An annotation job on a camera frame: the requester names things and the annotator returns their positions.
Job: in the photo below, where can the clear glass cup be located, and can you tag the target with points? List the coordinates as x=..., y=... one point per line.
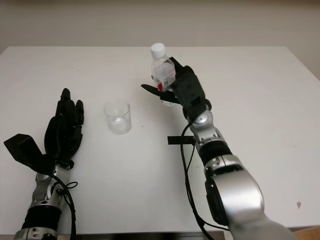
x=118, y=117

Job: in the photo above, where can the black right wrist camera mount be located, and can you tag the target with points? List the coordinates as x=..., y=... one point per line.
x=175, y=140

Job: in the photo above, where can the clear plastic water bottle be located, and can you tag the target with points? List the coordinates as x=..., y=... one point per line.
x=161, y=67

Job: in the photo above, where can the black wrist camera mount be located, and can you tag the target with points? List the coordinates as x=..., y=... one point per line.
x=175, y=140
x=22, y=150

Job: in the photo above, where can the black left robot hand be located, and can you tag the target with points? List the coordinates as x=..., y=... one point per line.
x=62, y=132

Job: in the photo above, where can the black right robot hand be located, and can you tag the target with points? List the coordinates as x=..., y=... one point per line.
x=190, y=90

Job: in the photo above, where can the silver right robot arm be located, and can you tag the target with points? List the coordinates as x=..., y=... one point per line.
x=237, y=187

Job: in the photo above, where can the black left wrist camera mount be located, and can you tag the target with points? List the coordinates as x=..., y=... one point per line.
x=22, y=150

